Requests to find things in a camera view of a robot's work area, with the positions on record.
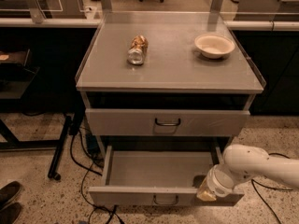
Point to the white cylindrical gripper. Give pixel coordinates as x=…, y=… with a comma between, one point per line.
x=212, y=180

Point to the grey drawer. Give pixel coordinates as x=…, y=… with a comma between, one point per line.
x=150, y=122
x=152, y=176

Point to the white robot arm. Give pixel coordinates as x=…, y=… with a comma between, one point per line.
x=242, y=163

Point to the grey top drawer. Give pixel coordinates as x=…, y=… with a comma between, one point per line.
x=150, y=122

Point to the grey drawer cabinet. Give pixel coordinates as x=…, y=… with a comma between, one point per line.
x=174, y=76

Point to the white paper bowl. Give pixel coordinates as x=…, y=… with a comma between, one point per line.
x=214, y=46

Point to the crushed golden drink can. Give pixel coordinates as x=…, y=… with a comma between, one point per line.
x=138, y=50

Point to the dark shoe upper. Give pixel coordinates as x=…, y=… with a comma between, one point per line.
x=9, y=192

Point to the dark shoe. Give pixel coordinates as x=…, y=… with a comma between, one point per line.
x=9, y=192
x=10, y=214

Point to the dark shoe lower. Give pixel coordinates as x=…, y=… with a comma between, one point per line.
x=10, y=214

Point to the white horizontal rail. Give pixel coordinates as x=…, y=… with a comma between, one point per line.
x=289, y=26

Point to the black side table frame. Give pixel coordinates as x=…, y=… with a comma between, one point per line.
x=16, y=75

